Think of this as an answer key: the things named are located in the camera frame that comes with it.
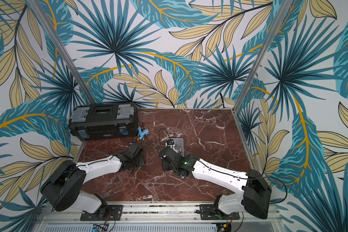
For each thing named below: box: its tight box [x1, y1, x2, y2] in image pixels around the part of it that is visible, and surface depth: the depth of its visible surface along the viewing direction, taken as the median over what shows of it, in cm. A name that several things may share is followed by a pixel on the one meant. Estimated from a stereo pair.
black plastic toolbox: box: [67, 101, 139, 142], surface depth 94 cm
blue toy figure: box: [137, 127, 150, 141], surface depth 103 cm
